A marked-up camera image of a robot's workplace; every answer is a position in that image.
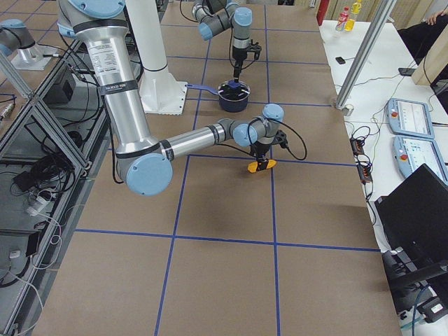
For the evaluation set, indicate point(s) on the yellow toy corn cob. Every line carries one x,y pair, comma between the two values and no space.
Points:
252,167

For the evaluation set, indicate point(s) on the glass pot lid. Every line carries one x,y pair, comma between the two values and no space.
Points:
233,91

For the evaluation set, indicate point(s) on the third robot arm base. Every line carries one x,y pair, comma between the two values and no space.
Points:
15,37

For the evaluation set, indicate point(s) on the dark blue saucepan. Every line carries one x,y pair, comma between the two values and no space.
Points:
233,106

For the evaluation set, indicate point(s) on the orange black adapter upper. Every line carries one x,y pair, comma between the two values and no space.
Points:
357,147

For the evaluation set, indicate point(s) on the orange black adapter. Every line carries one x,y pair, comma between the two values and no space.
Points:
357,147
364,172

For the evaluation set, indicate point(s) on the orange black adapter lower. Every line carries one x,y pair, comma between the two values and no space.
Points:
364,172

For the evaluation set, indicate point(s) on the black phone on table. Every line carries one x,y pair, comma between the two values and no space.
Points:
340,60

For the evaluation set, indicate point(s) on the red drink bottle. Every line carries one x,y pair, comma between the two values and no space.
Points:
342,20

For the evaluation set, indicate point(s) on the yellow drink bottle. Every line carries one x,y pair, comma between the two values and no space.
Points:
353,15

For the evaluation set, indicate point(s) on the lower teach pendant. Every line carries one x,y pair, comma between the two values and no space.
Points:
412,152

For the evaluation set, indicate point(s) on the teach pendant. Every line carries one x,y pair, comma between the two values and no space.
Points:
411,118
412,152

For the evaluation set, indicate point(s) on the upper teach pendant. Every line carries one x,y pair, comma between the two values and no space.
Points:
411,118

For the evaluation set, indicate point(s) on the black laptop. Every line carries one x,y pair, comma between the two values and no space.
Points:
415,214

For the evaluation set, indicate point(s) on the black power brick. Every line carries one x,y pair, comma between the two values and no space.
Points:
24,181

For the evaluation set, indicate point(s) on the aluminium frame post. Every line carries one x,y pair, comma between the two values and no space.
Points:
374,30

